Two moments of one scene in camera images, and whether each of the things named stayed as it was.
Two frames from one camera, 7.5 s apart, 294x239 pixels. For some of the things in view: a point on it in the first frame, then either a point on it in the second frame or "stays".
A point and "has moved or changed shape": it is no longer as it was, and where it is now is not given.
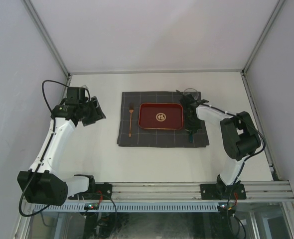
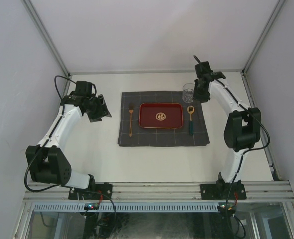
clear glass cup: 192,91 has moved or changed shape
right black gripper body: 193,124 to 200,94
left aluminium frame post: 48,37 stays
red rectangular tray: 161,116 stays
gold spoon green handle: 191,137 has moved or changed shape
